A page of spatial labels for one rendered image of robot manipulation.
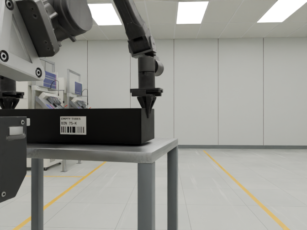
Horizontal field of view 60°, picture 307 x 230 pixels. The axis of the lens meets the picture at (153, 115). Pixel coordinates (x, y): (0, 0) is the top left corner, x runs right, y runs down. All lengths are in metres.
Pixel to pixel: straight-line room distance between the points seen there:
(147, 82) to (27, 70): 0.51
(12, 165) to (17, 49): 0.25
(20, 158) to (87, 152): 0.22
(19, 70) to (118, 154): 0.39
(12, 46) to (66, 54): 7.56
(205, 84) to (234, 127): 1.40
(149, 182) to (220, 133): 6.77
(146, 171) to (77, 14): 0.41
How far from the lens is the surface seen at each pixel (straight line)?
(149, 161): 0.71
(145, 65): 0.89
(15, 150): 0.60
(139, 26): 0.88
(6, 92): 1.15
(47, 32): 0.44
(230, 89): 7.52
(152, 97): 0.87
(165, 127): 7.30
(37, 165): 1.39
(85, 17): 0.56
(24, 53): 0.45
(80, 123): 0.91
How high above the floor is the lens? 0.90
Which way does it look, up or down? level
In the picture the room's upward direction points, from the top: straight up
